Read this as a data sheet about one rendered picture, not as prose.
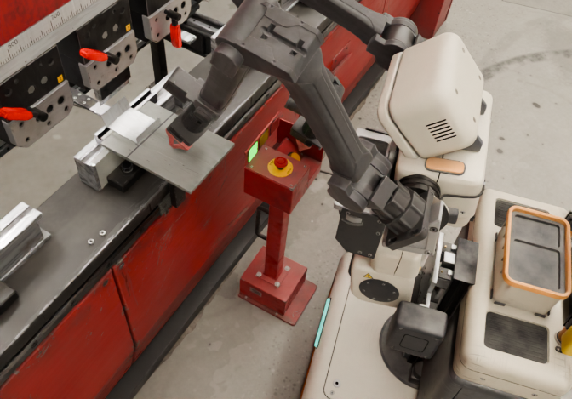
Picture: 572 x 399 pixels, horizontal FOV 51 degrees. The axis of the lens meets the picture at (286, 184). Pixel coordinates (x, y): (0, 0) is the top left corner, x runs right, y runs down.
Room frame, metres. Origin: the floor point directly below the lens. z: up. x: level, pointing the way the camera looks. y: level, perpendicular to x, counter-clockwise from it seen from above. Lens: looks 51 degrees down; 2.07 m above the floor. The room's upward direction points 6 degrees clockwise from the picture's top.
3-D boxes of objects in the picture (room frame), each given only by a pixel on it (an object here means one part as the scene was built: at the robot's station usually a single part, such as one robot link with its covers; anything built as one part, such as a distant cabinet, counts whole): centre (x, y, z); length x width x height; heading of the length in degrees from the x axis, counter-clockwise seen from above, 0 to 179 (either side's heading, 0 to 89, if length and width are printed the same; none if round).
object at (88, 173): (1.07, 0.40, 0.92); 0.39 x 0.06 x 0.10; 154
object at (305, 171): (1.15, 0.01, 0.75); 0.20 x 0.16 x 0.18; 156
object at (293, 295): (1.14, -0.02, 0.06); 0.25 x 0.20 x 0.12; 66
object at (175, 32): (1.13, 0.30, 1.20); 0.04 x 0.02 x 0.10; 64
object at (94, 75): (0.99, 0.43, 1.26); 0.15 x 0.09 x 0.17; 154
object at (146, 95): (1.04, 0.41, 0.99); 0.20 x 0.03 x 0.03; 154
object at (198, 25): (1.72, 0.51, 0.81); 0.64 x 0.08 x 0.14; 64
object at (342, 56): (1.87, -0.16, 0.59); 0.15 x 0.02 x 0.07; 154
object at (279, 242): (1.15, 0.01, 0.39); 0.05 x 0.05 x 0.54; 66
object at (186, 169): (0.95, 0.29, 1.00); 0.26 x 0.18 x 0.01; 64
